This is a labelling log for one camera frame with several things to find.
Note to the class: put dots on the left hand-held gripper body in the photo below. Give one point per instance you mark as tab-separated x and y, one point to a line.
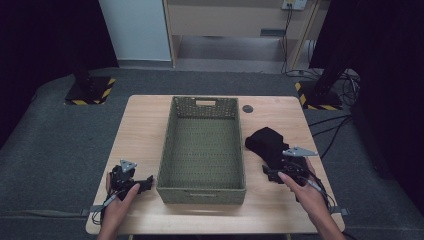
120	180

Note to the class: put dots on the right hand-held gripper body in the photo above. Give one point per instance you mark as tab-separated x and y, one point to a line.
295	165

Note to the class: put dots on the black cloth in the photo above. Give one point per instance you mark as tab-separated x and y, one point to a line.
266	145

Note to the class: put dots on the green woven basket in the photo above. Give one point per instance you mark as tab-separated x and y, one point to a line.
200	156

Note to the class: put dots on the person's left hand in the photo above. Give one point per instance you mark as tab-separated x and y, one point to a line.
120	206

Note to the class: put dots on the person's right hand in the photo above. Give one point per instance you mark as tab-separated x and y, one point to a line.
310	196

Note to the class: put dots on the grey tape strip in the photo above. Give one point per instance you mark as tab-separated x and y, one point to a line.
341	211
90	210

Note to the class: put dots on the dark round table grommet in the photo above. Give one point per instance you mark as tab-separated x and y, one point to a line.
247	108

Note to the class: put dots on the striped black stand base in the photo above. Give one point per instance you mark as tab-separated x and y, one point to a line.
100	91
313	100

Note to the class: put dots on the dark curtain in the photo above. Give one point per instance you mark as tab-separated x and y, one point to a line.
390	83
43	50

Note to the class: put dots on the white panel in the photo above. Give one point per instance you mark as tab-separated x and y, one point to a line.
136	30

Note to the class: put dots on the light wooden desk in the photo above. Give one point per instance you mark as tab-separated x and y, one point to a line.
230	20

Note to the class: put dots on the white power strip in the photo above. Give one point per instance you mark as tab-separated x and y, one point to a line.
294	4

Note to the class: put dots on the black stand post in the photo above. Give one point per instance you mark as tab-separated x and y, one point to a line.
328	78
81	71

